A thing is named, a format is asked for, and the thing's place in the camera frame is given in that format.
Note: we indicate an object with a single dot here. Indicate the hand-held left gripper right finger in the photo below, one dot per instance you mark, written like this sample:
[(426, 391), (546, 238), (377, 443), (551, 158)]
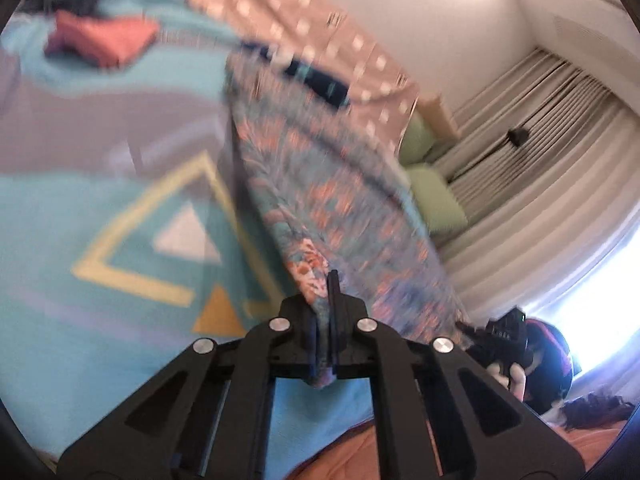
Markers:
[(350, 340)]

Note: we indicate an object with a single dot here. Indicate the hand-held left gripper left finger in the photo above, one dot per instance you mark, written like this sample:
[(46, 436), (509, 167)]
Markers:
[(300, 330)]

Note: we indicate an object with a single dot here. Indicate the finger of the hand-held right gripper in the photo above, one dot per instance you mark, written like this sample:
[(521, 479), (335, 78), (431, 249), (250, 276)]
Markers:
[(472, 337)]

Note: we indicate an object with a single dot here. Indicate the floral print garment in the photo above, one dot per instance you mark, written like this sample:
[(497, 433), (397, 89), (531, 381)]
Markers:
[(340, 185)]

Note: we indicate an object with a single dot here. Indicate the person's right forearm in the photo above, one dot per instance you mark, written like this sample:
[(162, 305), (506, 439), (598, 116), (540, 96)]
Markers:
[(550, 360)]

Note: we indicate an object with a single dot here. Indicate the person's right hand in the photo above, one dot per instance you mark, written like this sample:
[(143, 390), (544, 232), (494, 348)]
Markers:
[(515, 382)]

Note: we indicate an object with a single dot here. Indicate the dark cloth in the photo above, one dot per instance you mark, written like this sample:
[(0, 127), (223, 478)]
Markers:
[(595, 410)]

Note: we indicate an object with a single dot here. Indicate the large green pillow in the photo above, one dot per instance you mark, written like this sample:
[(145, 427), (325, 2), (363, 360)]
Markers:
[(440, 200)]

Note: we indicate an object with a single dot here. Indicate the beige curtain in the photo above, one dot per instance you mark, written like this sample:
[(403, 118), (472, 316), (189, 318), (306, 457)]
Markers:
[(525, 185)]

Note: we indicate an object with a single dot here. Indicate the black floor lamp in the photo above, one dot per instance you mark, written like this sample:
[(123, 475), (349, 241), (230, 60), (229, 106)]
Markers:
[(517, 136)]

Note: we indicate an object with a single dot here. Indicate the small green pillow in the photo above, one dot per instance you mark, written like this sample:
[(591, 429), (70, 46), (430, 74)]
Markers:
[(417, 140)]

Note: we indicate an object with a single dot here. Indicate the beige pillow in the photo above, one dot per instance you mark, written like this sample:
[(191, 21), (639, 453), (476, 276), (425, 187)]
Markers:
[(437, 115)]

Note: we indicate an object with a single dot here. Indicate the navy star print garment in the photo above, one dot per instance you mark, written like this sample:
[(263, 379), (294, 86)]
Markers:
[(325, 85)]

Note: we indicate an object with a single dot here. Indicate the blue grey geometric print blanket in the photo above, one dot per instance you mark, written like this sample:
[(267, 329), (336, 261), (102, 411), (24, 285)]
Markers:
[(100, 160)]

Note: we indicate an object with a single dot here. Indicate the pink polka dot cloth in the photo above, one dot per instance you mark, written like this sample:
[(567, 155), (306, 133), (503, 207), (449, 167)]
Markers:
[(300, 10)]

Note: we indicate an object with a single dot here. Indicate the coral folded garment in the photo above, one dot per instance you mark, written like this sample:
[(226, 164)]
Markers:
[(110, 37)]

